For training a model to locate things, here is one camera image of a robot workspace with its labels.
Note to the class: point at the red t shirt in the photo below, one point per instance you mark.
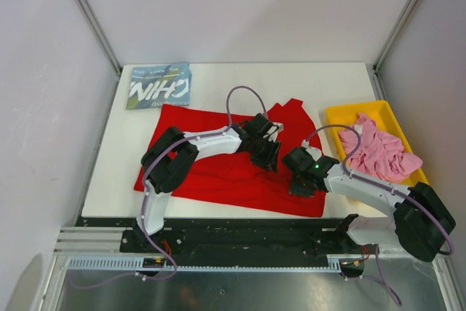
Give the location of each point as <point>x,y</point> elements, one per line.
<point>234,179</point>

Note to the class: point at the folded blue printed t shirt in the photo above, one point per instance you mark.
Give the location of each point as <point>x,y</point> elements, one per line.
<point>154,86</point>

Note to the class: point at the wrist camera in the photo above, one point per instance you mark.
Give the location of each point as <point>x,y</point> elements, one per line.
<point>313,151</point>
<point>277,127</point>

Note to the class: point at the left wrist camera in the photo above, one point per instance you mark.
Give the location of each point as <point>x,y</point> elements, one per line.
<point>277,127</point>

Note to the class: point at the right aluminium frame post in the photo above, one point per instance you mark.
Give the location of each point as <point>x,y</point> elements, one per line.
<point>404,18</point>

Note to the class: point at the grey slotted cable duct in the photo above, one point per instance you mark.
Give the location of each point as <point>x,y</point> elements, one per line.
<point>150,264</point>

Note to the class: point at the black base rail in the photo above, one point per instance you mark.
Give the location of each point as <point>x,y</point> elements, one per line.
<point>246,240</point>

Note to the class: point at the aluminium frame post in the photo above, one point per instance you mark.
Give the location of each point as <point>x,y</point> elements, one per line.
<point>404,18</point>
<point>99,34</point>

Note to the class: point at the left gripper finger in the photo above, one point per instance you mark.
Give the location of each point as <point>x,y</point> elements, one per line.
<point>271,155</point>
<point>261,159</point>

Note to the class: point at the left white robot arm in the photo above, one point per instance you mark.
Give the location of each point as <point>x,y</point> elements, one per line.
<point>167,163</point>

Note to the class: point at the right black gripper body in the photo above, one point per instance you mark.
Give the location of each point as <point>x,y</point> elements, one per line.
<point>298,175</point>

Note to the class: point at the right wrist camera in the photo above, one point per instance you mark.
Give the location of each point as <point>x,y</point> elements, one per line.
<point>313,151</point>

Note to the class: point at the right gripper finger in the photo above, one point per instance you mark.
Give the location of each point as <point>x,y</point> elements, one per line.
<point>297,187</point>
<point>311,189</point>

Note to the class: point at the left aluminium frame post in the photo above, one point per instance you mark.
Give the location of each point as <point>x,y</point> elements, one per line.
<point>99,34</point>

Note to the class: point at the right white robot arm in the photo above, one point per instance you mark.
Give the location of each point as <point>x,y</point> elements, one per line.
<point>414,217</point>

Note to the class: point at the pink t shirt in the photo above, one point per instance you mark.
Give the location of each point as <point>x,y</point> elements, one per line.
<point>376,152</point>

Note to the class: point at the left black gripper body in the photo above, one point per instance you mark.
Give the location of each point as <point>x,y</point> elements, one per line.
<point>261,143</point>

